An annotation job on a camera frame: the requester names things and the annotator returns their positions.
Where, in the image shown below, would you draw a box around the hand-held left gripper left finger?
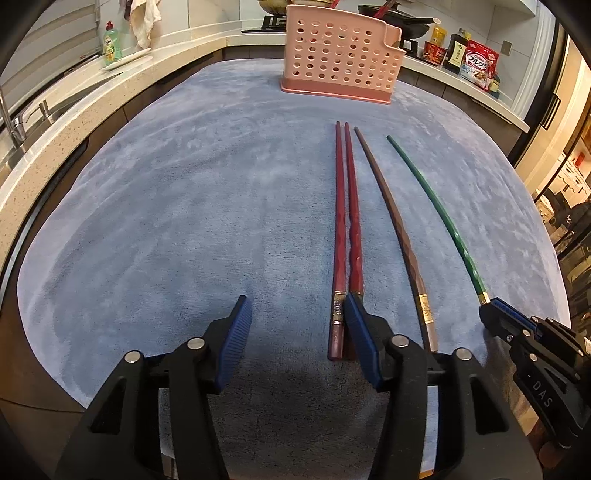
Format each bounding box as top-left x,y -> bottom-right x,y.
54,295 -> 254,480

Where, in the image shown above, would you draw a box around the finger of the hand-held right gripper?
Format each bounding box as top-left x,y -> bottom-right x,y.
491,298 -> 539,332
479,302 -> 533,345

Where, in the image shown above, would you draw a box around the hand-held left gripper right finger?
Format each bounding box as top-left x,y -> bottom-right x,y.
344,292 -> 543,480

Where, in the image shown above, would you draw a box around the green chopstick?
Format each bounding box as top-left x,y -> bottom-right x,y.
386,135 -> 491,305

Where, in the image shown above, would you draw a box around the pink perforated utensil holder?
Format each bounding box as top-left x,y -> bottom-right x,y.
280,4 -> 406,106

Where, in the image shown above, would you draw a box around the glass sliding door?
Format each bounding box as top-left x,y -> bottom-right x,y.
510,18 -> 591,324

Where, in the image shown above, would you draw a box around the dark red chopstick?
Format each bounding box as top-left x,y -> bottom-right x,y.
344,122 -> 365,361
327,121 -> 346,361

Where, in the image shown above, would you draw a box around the brown chopstick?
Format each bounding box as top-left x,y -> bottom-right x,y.
353,127 -> 439,354

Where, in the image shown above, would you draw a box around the blue-grey plush blanket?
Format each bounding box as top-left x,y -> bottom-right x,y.
17,58 -> 570,480

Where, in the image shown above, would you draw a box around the red and white cereal bag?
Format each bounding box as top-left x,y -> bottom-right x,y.
462,39 -> 500,90

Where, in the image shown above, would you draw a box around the dark soy sauce bottle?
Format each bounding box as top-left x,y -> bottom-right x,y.
445,33 -> 472,75

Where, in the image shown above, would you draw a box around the red snack package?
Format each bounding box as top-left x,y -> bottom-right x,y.
422,41 -> 445,66

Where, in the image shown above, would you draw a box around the white kitchen counter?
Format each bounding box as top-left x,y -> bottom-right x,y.
0,32 -> 531,232

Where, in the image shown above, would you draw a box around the black wok with lid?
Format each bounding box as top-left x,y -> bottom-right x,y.
358,4 -> 441,40

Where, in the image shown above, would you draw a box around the chrome sink faucet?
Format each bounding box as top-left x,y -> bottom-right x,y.
0,83 -> 28,148

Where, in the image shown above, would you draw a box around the black gas stove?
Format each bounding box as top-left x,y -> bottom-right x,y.
242,14 -> 428,58

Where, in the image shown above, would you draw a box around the green dish soap bottle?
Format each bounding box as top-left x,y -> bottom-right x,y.
102,21 -> 123,64

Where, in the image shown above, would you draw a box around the white hanging cloth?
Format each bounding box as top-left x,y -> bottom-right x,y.
128,0 -> 162,49

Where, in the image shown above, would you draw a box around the window blinds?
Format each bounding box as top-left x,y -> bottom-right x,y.
0,0 -> 102,116

